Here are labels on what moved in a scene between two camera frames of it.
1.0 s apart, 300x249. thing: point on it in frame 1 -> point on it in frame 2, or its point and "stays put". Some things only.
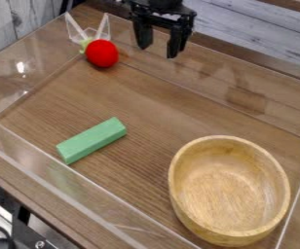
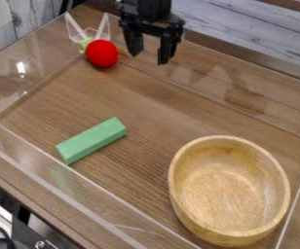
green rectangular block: (96, 137) stays put
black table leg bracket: (25, 237) stays put
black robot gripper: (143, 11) -> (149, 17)
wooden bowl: (228, 191) stays put
